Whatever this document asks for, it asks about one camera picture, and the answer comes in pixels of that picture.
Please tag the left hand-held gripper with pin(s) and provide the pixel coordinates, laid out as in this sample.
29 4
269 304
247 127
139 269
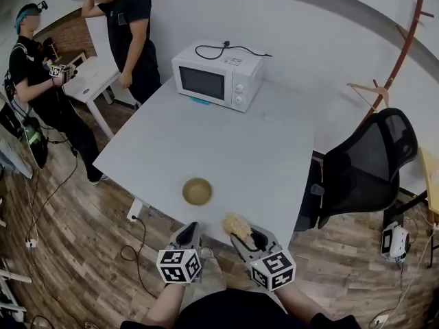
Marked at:
178 266

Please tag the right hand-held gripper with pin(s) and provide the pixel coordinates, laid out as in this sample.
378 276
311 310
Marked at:
272 269

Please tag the yellow sponge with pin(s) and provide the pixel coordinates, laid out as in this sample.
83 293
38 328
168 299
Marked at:
236 226

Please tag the brown wooden bowl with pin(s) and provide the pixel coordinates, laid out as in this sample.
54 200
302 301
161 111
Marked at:
197 191

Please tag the person's right forearm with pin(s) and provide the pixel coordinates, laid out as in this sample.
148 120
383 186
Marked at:
298 300

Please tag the person's left forearm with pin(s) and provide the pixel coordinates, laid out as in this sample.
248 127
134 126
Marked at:
164 307

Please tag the person's grey trouser leg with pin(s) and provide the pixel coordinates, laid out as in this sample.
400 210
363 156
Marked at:
212 273

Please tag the white power strip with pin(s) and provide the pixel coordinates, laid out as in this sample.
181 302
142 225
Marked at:
135 211

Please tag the person's dark shirt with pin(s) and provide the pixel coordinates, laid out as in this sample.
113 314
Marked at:
236 312

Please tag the black mesh office chair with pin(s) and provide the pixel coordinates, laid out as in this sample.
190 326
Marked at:
360 170

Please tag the teal pad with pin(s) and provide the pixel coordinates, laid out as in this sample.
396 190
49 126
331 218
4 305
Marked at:
199 100

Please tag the white device on floor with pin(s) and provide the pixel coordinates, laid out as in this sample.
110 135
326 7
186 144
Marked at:
394 242

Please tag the white floor socket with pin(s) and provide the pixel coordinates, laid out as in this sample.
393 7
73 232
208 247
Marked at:
379 320

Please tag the white microwave oven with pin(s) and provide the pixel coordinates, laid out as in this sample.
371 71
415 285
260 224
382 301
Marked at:
202 81

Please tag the small white adapter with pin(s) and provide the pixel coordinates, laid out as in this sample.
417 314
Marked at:
31 242

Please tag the green and black bag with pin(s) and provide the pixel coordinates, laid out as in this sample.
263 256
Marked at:
34 142

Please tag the small white table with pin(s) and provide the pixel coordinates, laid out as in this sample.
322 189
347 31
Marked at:
92 77

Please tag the light wooden board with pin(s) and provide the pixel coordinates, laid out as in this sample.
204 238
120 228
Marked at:
430 173

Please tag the wooden clothes hanger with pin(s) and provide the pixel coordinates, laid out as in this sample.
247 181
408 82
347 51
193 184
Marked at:
363 87

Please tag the small wooden stand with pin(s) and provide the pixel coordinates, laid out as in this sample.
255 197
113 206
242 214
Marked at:
53 48

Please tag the brown wooden coat rack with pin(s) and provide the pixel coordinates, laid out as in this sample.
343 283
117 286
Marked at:
401 48

